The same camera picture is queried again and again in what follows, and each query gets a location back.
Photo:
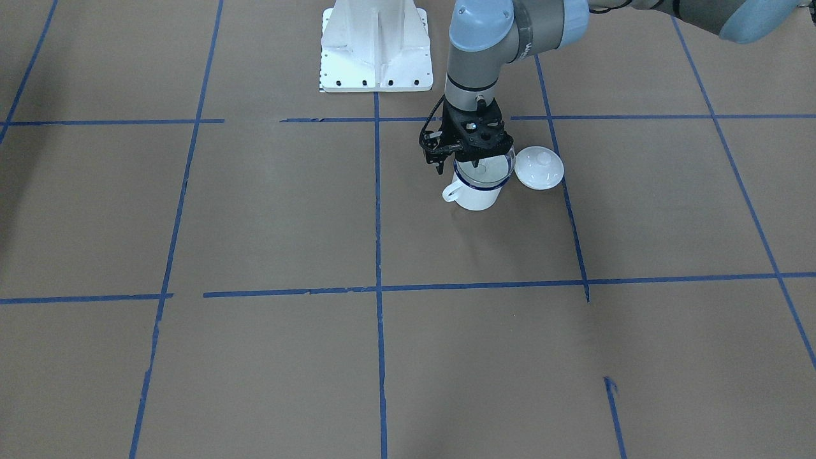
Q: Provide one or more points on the white enamel mug blue rim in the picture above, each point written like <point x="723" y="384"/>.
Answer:
<point x="467" y="197"/>

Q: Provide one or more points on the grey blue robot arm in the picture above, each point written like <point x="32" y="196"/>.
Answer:
<point x="486" y="35"/>

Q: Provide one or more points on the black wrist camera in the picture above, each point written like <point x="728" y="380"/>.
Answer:
<point x="435" y="149"/>

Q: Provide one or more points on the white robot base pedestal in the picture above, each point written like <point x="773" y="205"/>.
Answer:
<point x="375" y="46"/>

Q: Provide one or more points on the white ceramic lid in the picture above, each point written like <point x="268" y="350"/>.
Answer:
<point x="538" y="168"/>

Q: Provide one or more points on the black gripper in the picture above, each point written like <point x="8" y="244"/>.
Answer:
<point x="434" y="145"/>

